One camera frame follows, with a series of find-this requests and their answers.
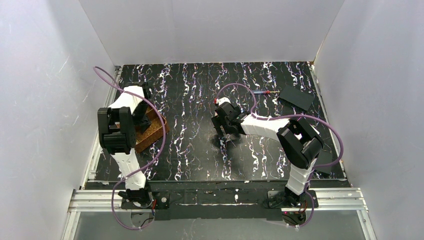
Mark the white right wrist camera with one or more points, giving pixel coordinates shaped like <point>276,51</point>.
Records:
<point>220,101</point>

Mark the aluminium frame rail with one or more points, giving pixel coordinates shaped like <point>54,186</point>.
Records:
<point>219,214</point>

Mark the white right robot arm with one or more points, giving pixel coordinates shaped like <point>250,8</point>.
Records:
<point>300,141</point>

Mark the blue red screwdriver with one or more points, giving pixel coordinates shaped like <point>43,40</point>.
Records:
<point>264,92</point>

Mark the black flat box far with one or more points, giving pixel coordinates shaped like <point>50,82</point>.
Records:
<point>296,97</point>

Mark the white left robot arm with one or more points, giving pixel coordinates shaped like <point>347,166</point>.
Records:
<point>117,127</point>

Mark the black flat box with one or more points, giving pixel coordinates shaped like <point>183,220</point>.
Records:
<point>324,157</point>
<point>296,97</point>

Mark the brown woven basket card holder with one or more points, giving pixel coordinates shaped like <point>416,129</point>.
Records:
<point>151,135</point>

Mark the black flat box near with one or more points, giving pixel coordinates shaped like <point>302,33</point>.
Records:
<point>324,157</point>

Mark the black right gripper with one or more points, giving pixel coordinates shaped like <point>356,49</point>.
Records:
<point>219,124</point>

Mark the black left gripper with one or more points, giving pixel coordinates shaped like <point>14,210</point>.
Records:
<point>143,120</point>

